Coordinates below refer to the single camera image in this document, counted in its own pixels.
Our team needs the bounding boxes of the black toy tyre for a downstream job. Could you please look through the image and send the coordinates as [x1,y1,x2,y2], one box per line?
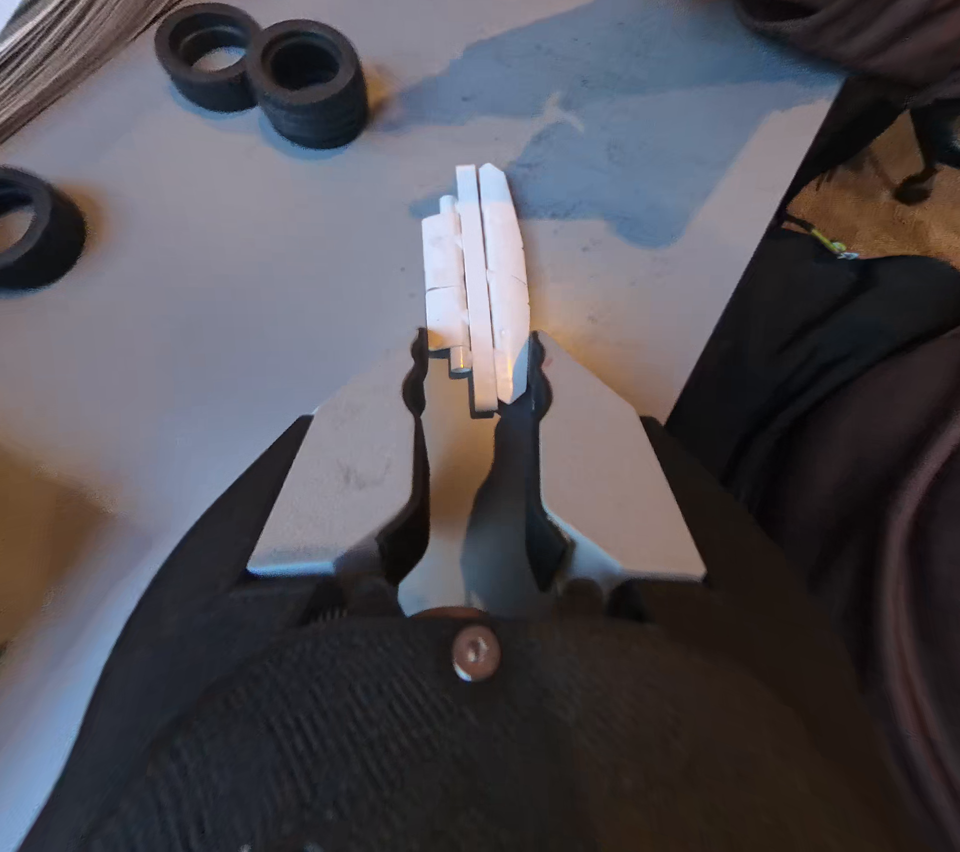
[0,164,88,292]
[249,18,370,151]
[153,1,264,115]

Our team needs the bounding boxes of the white hinged brick assembly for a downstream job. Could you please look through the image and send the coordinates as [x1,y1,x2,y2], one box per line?
[420,164,498,415]

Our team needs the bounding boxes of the grey desk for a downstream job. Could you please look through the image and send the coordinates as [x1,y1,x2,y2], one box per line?
[0,0,849,852]

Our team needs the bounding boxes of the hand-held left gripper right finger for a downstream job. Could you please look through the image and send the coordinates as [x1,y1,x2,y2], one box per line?
[525,330,709,590]

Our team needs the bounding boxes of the white curved toy beam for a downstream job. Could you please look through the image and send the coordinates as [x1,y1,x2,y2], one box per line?
[478,162,534,406]

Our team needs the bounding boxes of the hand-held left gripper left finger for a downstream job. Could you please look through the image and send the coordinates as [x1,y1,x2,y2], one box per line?
[246,329,434,586]

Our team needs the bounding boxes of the yellow green cord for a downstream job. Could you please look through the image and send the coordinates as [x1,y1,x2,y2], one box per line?
[783,213,862,262]

